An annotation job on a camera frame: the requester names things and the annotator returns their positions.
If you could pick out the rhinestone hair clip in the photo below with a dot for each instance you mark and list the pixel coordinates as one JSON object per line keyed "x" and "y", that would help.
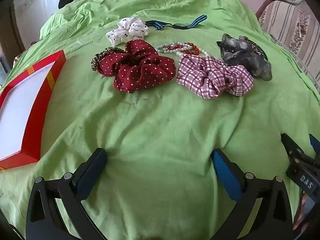
{"x": 258, "y": 50}

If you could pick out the striped floral sofa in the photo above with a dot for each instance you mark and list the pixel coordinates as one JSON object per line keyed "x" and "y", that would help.
{"x": 290, "y": 25}

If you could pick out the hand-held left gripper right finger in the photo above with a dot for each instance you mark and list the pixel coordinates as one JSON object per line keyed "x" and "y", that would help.
{"x": 225, "y": 172}

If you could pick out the pink plaid scrunchie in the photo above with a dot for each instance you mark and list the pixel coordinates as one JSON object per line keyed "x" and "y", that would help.
{"x": 212, "y": 76}

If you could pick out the white dotted scrunchie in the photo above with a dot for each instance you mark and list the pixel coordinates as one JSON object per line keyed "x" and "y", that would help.
{"x": 125, "y": 31}

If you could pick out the grey sheer scrunchie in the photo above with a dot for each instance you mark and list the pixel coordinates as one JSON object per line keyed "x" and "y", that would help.
{"x": 243, "y": 53}

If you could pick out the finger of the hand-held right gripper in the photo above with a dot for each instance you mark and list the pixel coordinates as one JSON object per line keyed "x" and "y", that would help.
{"x": 291, "y": 146}
{"x": 315, "y": 145}

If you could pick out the dark red dotted scrunchie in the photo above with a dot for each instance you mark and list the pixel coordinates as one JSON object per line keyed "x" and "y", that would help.
{"x": 140, "y": 67}

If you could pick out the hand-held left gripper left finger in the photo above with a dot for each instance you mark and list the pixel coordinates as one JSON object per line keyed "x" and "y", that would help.
{"x": 91, "y": 170}

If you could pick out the green bedsheet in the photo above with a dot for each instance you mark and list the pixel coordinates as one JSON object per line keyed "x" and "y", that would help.
{"x": 160, "y": 130}

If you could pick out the red cardboard box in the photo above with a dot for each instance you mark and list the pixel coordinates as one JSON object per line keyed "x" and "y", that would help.
{"x": 25, "y": 105}

